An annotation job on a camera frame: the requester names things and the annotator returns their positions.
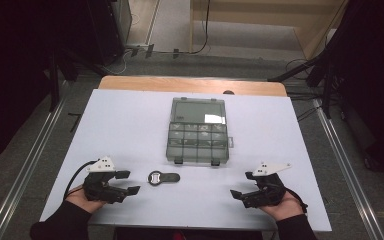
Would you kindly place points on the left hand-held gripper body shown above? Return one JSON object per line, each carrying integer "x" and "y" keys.
{"x": 96, "y": 190}

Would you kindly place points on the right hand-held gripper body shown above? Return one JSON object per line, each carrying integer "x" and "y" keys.
{"x": 269, "y": 191}

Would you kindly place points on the black bottle opener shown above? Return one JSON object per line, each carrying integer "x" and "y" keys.
{"x": 166, "y": 177}

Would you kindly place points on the clear plastic organizer box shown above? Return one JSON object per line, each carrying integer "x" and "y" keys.
{"x": 197, "y": 143}

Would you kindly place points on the person's left hand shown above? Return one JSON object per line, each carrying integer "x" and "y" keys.
{"x": 80, "y": 200}

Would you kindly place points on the person's right hand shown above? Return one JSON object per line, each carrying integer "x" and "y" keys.
{"x": 285, "y": 210}

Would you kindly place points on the white table board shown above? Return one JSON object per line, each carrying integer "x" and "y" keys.
{"x": 126, "y": 133}

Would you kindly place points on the black metal stand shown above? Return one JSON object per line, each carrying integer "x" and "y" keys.
{"x": 54, "y": 83}

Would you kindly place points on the black tripod stand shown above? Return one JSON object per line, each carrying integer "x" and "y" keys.
{"x": 326, "y": 76}

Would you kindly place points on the black cabinet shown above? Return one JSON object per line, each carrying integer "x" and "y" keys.
{"x": 108, "y": 30}

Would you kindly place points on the light wooden furniture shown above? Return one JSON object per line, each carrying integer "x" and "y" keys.
{"x": 263, "y": 13}

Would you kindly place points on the aluminium floor rail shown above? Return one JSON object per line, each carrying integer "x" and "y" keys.
{"x": 346, "y": 173}
{"x": 26, "y": 170}

